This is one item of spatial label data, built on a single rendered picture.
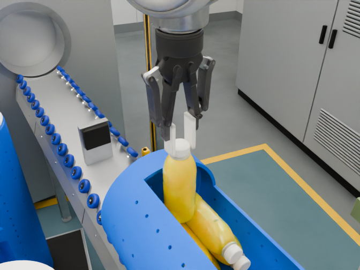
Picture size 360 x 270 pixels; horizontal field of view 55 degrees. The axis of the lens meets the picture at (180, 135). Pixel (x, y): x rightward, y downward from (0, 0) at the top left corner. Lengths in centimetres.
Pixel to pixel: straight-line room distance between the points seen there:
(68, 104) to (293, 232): 152
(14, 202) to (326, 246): 171
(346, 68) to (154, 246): 198
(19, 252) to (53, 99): 68
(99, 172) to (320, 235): 154
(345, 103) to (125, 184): 193
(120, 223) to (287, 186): 198
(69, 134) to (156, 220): 84
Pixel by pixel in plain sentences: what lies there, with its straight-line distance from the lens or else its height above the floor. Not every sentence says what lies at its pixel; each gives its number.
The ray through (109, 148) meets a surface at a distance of 126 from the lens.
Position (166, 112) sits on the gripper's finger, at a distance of 59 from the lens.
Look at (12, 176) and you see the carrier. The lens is 149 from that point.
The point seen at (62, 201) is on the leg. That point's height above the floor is 18.
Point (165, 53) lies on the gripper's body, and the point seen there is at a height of 151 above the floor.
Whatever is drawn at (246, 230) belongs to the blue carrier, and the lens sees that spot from 84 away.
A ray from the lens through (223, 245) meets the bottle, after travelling 76.
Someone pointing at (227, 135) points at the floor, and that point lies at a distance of 301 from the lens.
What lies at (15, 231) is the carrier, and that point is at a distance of 162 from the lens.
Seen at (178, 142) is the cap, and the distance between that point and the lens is 67.
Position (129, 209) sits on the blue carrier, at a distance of 72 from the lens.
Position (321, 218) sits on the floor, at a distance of 246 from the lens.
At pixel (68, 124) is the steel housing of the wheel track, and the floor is 93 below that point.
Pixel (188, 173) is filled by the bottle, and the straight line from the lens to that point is 67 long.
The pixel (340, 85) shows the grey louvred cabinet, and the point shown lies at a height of 69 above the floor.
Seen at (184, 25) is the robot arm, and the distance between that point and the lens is 51.
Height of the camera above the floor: 171
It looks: 35 degrees down
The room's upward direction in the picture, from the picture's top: straight up
